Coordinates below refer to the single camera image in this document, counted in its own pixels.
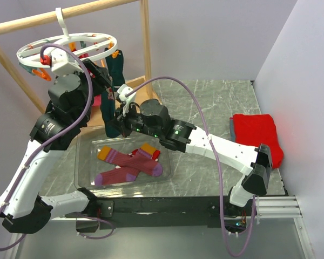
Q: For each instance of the wooden drying rack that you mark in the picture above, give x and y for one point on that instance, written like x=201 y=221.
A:
x=123 y=22

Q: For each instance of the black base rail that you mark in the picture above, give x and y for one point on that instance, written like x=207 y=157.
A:
x=157 y=211

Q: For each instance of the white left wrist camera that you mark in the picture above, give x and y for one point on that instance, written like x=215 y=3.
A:
x=61 y=63

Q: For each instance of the clear plastic bin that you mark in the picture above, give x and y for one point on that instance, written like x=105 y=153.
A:
x=93 y=171

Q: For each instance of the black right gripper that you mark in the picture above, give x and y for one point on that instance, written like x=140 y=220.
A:
x=119 y=125

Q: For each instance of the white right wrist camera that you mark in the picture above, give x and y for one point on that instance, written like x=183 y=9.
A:
x=126 y=95

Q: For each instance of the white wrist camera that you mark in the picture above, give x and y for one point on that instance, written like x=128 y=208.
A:
x=61 y=63
x=126 y=95

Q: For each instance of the purple sock with orange cuff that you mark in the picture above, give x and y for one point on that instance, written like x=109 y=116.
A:
x=132 y=160

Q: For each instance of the aluminium frame rail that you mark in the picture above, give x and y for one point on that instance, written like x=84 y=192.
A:
x=277 y=207

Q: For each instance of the pink sock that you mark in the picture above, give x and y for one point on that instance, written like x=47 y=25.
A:
x=97 y=101

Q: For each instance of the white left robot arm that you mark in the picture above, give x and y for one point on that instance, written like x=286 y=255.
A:
x=21 y=208

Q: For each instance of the dark teal sock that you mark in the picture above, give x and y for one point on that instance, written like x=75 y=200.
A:
x=115 y=67
x=107 y=106

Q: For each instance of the red white striped sock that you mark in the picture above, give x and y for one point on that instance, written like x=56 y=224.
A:
x=154 y=155

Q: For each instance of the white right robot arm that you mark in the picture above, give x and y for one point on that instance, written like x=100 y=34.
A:
x=254 y=163

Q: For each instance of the folded red cloth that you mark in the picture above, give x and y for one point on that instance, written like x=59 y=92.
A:
x=253 y=130

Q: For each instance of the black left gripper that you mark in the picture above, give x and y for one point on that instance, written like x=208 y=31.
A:
x=101 y=74

